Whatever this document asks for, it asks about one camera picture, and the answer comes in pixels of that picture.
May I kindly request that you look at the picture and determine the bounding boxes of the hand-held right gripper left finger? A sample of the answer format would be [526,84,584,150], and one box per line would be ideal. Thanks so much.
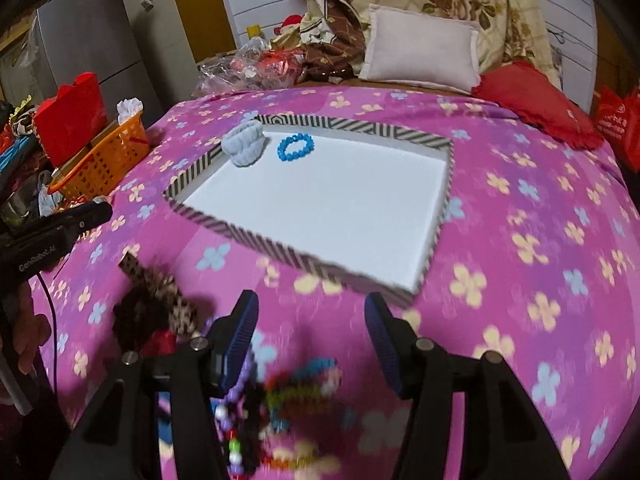
[47,290,261,480]

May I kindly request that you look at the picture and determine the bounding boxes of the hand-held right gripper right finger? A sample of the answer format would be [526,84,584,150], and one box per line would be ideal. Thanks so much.
[364,292,573,480]

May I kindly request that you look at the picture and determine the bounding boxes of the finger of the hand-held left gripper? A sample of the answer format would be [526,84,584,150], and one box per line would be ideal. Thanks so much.
[47,201,113,249]

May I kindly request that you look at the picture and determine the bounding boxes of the purple bead bracelet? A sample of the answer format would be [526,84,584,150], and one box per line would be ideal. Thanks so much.
[214,350,262,411]

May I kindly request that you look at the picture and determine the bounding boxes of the leopard print hair bow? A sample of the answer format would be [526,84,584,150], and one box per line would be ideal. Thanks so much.
[119,252,207,336]

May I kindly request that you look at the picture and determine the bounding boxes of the red scrunchie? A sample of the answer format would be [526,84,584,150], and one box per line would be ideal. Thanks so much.
[145,330,179,356]

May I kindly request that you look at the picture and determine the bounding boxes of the dark brown scrunchie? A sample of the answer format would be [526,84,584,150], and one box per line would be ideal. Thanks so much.
[112,290,168,352]

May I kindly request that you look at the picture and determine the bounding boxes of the orange bead bracelet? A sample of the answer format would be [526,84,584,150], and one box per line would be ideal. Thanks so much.
[260,440,333,478]

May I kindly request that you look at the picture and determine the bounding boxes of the striped cardboard tray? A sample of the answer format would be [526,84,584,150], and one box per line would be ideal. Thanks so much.
[164,112,455,310]

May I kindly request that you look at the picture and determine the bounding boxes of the person's left hand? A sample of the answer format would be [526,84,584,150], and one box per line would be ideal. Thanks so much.
[0,285,52,376]

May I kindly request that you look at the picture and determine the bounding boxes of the orange plastic basket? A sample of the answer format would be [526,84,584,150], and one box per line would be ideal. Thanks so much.
[47,110,152,202]

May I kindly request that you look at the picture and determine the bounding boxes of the red gift bag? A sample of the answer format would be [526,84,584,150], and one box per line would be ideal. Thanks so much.
[32,72,109,168]

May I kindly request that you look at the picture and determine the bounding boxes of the white tissue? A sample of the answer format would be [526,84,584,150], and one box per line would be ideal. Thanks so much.
[116,97,146,124]

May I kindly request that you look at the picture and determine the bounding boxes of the pink floral blanket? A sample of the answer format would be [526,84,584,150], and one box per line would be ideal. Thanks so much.
[29,85,637,480]

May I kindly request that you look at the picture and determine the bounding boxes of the grey refrigerator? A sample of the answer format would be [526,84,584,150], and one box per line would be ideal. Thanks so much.
[30,0,167,117]

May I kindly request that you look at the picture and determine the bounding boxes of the light blue scrunchie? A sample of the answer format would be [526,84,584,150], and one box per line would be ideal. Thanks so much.
[221,120,266,167]

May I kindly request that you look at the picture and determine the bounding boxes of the clear plastic bags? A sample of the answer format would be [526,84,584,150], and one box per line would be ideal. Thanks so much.
[192,35,307,100]

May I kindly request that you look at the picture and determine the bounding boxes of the brown wooden door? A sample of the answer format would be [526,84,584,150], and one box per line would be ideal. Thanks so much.
[150,0,239,63]

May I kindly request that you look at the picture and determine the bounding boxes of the red santa plush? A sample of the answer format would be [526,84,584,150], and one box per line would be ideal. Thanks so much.
[271,14,307,46]

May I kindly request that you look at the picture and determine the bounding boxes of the red cushion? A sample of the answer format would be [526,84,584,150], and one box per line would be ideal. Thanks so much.
[472,61,606,150]

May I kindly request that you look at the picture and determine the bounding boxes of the white pillow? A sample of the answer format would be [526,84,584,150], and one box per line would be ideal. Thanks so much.
[359,3,481,95]

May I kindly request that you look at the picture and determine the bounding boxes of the brown patterned quilt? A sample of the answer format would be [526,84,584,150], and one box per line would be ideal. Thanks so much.
[300,0,369,82]

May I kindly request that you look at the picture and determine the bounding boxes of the red shopping bag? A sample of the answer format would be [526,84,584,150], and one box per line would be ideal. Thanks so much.
[592,85,640,175]

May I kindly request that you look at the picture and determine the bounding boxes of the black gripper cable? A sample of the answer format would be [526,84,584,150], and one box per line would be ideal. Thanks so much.
[41,272,68,411]

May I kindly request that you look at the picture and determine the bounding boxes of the colourful block bracelet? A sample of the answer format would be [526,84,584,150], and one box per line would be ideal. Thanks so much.
[265,357,347,413]

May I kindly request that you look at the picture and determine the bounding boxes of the multicoloured bead necklace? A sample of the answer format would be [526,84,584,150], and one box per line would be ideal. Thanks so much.
[214,402,261,480]

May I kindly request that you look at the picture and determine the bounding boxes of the blue bead bracelet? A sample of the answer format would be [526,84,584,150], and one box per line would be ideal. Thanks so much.
[277,133,316,162]

